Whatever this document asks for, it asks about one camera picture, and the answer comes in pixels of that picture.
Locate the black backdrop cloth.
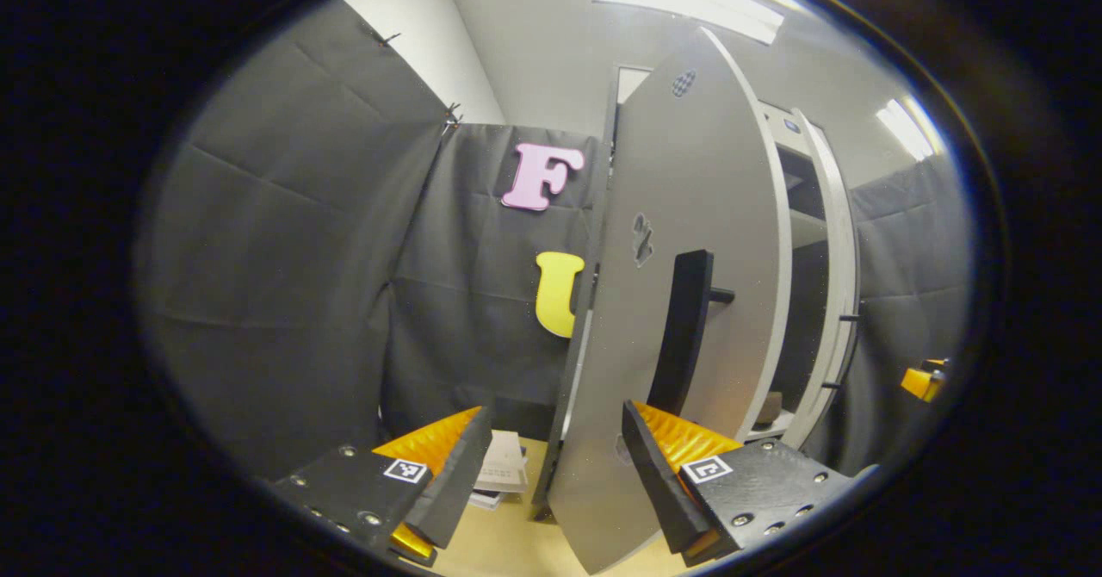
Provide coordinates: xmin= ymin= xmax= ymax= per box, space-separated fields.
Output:
xmin=138 ymin=0 xmax=604 ymax=475
xmin=826 ymin=155 xmax=974 ymax=475

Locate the small ceiling light panel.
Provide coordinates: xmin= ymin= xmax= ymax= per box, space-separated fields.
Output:
xmin=876 ymin=97 xmax=935 ymax=162

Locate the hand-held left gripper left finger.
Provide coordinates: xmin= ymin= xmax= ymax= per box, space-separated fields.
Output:
xmin=271 ymin=405 xmax=493 ymax=568

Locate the stack of books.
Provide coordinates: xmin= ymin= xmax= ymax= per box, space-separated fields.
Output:
xmin=469 ymin=429 xmax=530 ymax=511

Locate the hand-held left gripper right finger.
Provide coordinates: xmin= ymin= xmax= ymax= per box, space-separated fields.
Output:
xmin=622 ymin=400 xmax=879 ymax=568

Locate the large ceiling light panel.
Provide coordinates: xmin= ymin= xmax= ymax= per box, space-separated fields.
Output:
xmin=585 ymin=0 xmax=786 ymax=44

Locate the grey shoe cabinet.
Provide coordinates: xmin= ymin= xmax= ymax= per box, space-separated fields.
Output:
xmin=529 ymin=65 xmax=832 ymax=522

